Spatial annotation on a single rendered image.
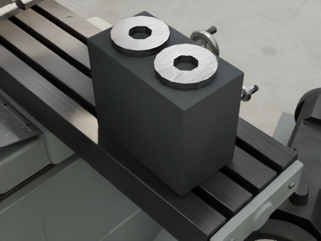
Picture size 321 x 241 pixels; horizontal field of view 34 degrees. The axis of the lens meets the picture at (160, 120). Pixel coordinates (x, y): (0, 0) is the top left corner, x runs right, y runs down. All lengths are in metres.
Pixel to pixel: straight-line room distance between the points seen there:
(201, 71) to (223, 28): 2.20
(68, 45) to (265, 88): 1.55
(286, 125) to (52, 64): 0.95
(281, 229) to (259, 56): 1.58
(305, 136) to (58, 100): 0.76
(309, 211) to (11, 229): 0.69
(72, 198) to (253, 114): 1.30
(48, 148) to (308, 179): 0.67
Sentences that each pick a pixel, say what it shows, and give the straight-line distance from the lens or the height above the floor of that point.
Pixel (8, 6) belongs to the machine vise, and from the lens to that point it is 1.25.
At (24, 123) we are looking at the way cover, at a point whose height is 0.91.
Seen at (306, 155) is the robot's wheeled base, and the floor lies 0.59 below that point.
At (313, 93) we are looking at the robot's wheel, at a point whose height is 0.58.
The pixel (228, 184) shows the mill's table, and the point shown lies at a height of 0.98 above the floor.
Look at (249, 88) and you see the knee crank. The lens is 1.65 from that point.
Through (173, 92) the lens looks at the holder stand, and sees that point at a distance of 0.71.
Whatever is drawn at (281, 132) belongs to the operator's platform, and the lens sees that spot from 1.77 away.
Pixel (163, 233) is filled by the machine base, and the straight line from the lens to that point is 1.72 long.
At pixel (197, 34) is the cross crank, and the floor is 0.73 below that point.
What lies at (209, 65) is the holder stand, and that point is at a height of 1.18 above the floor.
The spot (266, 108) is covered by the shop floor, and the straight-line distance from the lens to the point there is 2.44.
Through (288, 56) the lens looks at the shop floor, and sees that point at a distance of 2.76.
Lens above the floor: 1.63
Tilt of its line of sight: 44 degrees down
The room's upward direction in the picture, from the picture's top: 1 degrees counter-clockwise
